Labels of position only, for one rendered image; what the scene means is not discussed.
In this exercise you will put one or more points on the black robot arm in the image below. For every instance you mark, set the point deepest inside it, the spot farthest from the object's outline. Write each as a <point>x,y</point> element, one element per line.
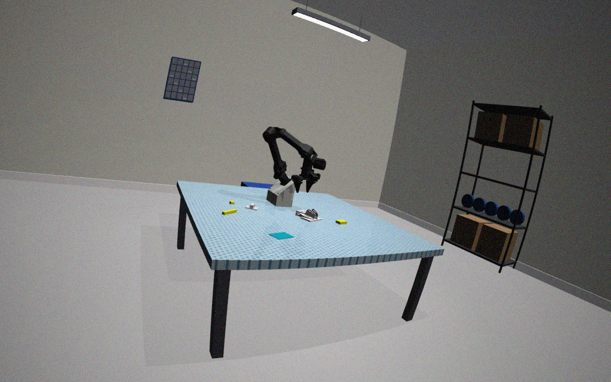
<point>305,151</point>

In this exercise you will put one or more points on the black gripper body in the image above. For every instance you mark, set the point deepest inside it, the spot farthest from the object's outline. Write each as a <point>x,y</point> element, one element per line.
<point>302,176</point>

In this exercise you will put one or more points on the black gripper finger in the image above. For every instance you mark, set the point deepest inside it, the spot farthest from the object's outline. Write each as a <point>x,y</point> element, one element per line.
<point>297,185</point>
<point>308,185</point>

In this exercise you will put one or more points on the teal flat rectangular plate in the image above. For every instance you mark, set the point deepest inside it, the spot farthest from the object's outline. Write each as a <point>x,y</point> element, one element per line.
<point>281,235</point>

